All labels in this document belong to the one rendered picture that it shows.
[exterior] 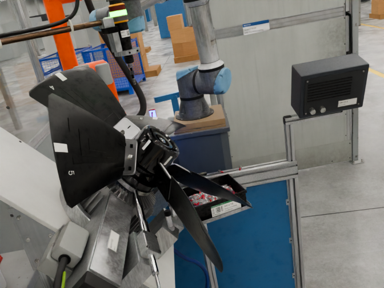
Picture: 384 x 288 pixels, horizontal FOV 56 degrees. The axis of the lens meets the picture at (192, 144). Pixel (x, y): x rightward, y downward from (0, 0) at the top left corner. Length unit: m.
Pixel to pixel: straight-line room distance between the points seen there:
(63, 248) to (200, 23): 1.07
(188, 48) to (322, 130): 7.36
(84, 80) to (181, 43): 9.19
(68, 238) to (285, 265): 1.29
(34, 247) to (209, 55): 0.99
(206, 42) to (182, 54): 8.72
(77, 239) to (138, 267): 0.14
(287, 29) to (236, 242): 1.78
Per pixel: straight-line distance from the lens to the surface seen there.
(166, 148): 0.92
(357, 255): 2.44
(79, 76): 1.11
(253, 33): 2.88
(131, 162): 0.92
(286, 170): 1.58
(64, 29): 0.94
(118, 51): 0.99
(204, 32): 1.55
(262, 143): 3.11
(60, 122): 0.74
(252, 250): 1.78
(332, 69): 1.46
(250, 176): 1.55
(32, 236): 1.06
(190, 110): 1.69
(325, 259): 2.39
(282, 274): 1.91
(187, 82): 1.66
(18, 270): 1.34
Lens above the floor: 1.56
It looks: 22 degrees down
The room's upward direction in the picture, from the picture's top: 10 degrees counter-clockwise
